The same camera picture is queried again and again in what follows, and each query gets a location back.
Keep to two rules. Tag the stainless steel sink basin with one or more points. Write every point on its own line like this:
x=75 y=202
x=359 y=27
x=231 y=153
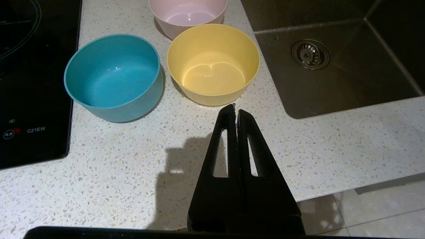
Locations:
x=348 y=83

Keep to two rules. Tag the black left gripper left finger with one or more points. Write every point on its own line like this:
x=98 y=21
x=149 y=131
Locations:
x=215 y=199

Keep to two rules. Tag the blue plastic bowl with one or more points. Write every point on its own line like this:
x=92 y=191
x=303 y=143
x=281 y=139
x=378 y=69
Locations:
x=113 y=73

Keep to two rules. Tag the black induction cooktop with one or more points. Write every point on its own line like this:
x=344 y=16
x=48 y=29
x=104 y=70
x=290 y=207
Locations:
x=33 y=83

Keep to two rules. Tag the round metal drain strainer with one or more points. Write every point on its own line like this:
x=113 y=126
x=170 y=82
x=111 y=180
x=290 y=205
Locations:
x=310 y=54

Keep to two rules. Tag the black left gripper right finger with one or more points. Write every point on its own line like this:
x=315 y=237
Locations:
x=269 y=202

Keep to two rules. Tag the yellow plastic bowl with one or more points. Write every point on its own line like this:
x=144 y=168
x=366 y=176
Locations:
x=212 y=76

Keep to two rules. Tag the pink plastic bowl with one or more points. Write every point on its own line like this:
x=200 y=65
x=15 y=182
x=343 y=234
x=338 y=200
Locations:
x=186 y=13

